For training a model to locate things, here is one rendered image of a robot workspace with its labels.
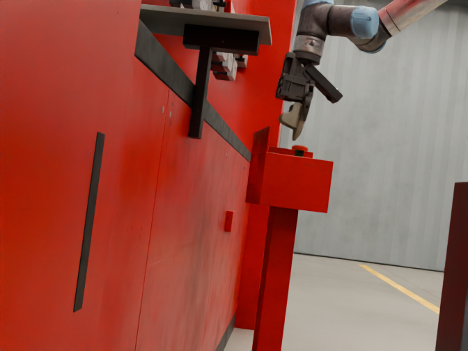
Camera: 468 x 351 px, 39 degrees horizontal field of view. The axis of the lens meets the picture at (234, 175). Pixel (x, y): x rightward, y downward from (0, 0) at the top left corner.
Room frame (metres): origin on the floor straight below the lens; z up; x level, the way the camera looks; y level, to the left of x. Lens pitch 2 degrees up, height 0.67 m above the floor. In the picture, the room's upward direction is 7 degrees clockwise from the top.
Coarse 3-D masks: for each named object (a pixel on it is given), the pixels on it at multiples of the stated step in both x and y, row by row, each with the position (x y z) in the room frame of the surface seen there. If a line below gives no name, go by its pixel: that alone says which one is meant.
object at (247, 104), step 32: (160, 0) 3.48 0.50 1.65; (256, 0) 3.43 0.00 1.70; (288, 0) 3.42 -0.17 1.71; (288, 32) 3.42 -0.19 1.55; (192, 64) 3.46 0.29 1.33; (256, 64) 3.43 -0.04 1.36; (224, 96) 3.44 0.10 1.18; (256, 96) 3.43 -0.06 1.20; (256, 128) 3.42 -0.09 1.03; (256, 224) 3.42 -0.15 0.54; (256, 256) 3.42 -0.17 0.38; (256, 288) 3.42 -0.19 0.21
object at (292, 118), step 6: (294, 108) 1.63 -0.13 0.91; (300, 108) 1.64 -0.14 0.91; (282, 114) 1.63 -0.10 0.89; (288, 114) 1.63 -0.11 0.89; (294, 114) 1.63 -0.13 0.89; (300, 114) 1.62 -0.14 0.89; (282, 120) 1.63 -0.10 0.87; (288, 120) 1.63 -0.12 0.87; (294, 120) 1.63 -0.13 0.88; (300, 120) 1.62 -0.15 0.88; (294, 126) 1.63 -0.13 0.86; (300, 126) 1.63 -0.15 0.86; (300, 132) 1.64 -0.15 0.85; (294, 138) 1.64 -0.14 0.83
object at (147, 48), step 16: (144, 32) 0.84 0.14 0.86; (144, 48) 0.85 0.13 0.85; (160, 48) 0.94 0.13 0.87; (144, 64) 0.87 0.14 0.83; (160, 64) 0.95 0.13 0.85; (176, 64) 1.06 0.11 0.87; (176, 80) 1.08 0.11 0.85; (192, 96) 1.25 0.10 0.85; (208, 112) 1.49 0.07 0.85; (224, 128) 1.84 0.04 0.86; (240, 144) 2.41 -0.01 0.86
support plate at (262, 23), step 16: (144, 16) 1.25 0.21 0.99; (160, 16) 1.24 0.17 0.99; (176, 16) 1.22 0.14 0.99; (192, 16) 1.21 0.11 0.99; (208, 16) 1.19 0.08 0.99; (224, 16) 1.19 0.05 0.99; (240, 16) 1.19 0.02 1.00; (256, 16) 1.18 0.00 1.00; (160, 32) 1.37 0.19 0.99; (176, 32) 1.35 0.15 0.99
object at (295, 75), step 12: (288, 60) 1.64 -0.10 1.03; (300, 60) 1.64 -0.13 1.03; (312, 60) 1.62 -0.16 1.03; (288, 72) 1.64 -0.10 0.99; (300, 72) 1.64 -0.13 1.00; (288, 84) 1.62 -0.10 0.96; (300, 84) 1.62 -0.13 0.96; (312, 84) 1.62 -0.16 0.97; (276, 96) 1.68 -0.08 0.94; (288, 96) 1.61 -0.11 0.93; (300, 96) 1.62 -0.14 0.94; (312, 96) 1.62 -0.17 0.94
